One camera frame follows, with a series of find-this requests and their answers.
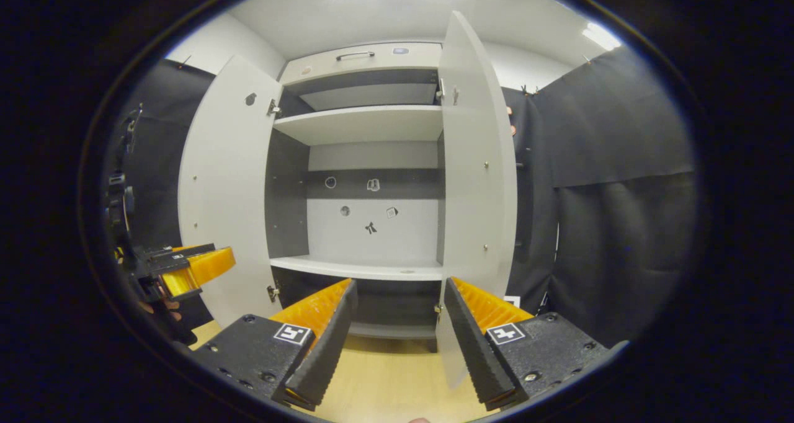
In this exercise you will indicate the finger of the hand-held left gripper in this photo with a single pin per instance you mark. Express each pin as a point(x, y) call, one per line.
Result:
point(183, 252)
point(208, 268)

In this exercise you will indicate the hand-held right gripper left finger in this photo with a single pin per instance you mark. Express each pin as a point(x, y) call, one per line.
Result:
point(325, 348)

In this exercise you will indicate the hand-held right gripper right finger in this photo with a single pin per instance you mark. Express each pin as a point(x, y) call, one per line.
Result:
point(474, 348)

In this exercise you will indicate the shoe cabinet door checkered sticker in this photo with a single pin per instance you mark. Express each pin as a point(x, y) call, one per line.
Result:
point(229, 193)

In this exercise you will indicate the beige double-door shoe cabinet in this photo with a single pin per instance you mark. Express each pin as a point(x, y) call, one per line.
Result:
point(409, 237)

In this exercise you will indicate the shoe cabinet door box sticker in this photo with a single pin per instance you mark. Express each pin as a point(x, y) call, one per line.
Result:
point(474, 181)

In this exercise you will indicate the white cabinet shelf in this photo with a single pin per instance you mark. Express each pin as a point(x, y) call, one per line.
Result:
point(347, 267)
point(360, 125)

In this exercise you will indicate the beige cabinet drawer front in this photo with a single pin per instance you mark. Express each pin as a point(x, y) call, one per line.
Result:
point(384, 68)

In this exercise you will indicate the black backdrop cloth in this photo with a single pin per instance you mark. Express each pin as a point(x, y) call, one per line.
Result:
point(155, 162)
point(620, 237)

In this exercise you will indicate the stack of books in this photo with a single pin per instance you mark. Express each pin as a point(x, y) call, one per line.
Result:
point(512, 301)

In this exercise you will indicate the small ceiling light panel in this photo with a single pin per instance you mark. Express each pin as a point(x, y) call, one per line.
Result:
point(602, 36)

